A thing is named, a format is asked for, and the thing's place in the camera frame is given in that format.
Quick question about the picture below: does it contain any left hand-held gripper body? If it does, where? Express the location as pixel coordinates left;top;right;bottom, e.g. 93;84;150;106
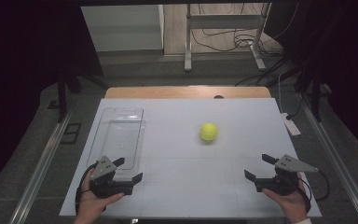
89;155;134;199

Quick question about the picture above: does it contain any person's right hand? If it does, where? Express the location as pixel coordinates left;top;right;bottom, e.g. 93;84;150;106
262;173;310;224

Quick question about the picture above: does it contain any white metal desk frame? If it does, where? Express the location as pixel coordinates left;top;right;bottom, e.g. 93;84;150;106
183;2;272;73

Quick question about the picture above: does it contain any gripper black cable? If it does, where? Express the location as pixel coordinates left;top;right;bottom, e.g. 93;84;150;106
74;162;98;217
299;169;331;214

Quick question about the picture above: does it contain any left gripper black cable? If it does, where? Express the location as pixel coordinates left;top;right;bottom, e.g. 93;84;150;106
74;162;98;217

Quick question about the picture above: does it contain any black metal stand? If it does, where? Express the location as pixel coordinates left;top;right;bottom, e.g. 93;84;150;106
294;69;325;123
56;69;110;123

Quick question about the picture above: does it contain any white power cable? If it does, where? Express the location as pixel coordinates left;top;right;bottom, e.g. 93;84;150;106
277;72;286;115

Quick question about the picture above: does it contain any white cabinet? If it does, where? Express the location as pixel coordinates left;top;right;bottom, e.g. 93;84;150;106
80;4;165;53

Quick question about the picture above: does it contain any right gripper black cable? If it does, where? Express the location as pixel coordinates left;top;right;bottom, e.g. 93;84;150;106
299;169;331;214

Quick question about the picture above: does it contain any black floor frame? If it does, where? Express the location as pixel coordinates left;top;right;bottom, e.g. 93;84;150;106
60;122;83;145

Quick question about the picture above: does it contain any yellow tennis ball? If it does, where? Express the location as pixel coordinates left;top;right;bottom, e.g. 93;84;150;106
199;121;219;143

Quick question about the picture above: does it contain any tangle of black floor cables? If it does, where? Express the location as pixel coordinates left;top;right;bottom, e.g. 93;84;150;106
190;3;284;58

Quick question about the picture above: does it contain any white power strip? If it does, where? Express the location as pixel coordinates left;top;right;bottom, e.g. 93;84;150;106
280;112;302;137

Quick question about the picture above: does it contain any clear plastic container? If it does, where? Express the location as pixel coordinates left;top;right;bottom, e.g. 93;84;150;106
86;106;146;182

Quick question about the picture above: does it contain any person's left hand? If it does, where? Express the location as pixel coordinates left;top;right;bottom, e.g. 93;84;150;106
74;170;126;224

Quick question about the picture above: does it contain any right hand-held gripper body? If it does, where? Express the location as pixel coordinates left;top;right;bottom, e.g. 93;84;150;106
254;154;320;197

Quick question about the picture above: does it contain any aluminium rail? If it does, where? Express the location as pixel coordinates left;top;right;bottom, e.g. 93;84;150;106
298;92;358;224
7;111;73;224

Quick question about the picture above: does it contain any wooden table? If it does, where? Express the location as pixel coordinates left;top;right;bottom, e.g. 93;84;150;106
104;86;272;100

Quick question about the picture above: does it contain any dark curtain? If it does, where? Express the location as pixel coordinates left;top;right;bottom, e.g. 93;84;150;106
264;0;358;164
0;0;104;200

